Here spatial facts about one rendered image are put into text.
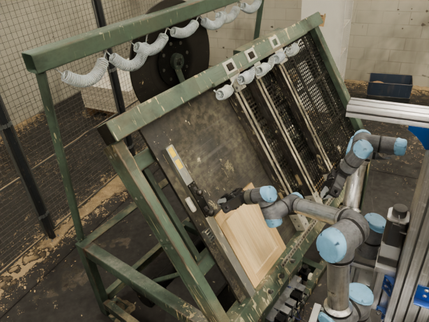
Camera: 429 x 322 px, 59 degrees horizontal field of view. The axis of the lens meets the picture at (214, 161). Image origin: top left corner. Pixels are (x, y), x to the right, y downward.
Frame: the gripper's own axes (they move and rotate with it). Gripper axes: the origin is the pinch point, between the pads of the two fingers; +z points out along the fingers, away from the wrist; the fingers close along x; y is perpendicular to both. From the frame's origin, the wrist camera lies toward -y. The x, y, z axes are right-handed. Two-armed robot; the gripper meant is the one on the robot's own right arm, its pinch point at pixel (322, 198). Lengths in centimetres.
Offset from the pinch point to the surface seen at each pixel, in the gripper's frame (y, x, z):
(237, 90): 53, 62, 1
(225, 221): -4, 35, 44
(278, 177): 42, 16, 37
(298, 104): 100, 22, 18
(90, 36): 23, 143, -7
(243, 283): -23, 11, 61
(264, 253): 2, 4, 61
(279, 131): 69, 27, 24
